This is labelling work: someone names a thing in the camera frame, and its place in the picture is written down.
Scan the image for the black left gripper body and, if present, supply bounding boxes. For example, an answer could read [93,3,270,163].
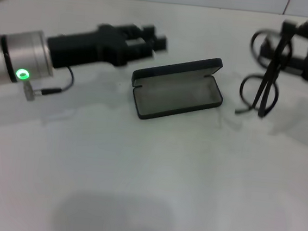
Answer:
[44,18,131,76]

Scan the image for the black thin-frame glasses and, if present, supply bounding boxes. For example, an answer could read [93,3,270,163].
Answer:
[234,25,296,121]

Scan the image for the black glasses case grey lining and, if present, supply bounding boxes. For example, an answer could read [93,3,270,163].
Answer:
[128,49,228,128]

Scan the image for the left arm cable with connector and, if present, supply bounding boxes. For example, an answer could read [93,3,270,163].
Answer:
[21,61,75,105]

